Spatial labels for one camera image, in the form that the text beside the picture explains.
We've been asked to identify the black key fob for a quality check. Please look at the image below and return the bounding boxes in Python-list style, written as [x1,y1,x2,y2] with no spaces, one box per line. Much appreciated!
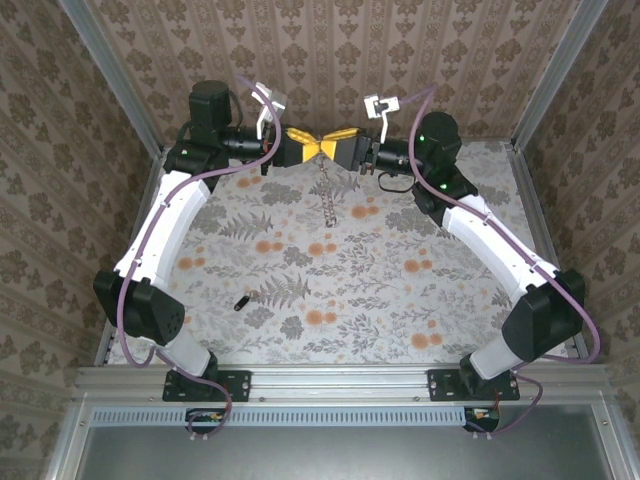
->
[232,292,262,313]

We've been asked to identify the grey sheet metal panel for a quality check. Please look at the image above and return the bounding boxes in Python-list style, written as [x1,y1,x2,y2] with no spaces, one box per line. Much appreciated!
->
[44,424,640,480]

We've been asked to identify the thin aluminium table edge rail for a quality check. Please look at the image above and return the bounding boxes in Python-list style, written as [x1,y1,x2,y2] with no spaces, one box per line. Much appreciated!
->
[162,141,516,149]

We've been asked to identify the aluminium table side rail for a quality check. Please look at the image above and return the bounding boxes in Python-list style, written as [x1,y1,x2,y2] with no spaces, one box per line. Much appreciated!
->
[95,147,166,366]
[504,142,592,365]

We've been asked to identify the aluminium frame post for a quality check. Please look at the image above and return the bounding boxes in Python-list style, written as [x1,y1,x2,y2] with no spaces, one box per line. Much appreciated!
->
[57,0,166,155]
[510,0,612,151]

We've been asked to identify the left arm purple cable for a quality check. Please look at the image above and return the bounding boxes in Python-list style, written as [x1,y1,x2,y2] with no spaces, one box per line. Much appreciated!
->
[118,73,284,444]

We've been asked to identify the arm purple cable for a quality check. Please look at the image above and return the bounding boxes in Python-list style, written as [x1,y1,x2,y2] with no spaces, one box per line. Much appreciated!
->
[118,73,284,444]
[399,83,604,444]

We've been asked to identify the long aluminium base rail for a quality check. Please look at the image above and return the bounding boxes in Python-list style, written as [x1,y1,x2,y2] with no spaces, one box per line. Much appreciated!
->
[74,363,615,404]

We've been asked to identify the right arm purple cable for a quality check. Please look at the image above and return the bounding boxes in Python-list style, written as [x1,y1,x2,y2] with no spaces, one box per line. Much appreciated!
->
[399,83,604,444]

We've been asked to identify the grey slotted cable duct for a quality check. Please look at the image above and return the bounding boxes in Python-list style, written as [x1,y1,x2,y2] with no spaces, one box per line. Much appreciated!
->
[91,403,504,427]

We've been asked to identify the black cable connector box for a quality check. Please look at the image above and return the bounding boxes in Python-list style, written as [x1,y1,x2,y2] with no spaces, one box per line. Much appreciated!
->
[463,405,502,434]

